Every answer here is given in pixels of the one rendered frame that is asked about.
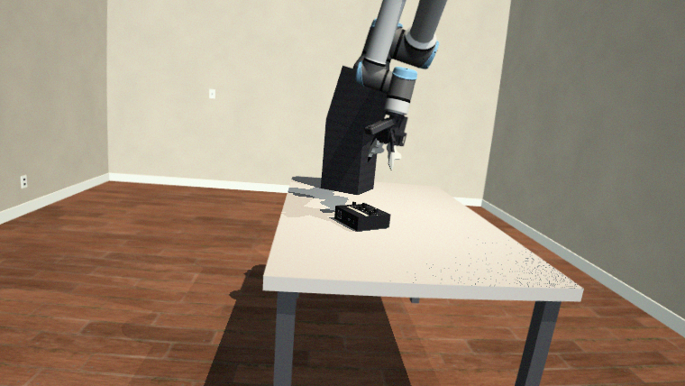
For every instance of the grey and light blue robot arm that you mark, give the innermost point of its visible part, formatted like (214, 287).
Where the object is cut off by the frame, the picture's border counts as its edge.
(416, 48)

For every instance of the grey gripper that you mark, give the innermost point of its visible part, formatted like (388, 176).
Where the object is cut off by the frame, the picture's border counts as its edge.
(386, 137)

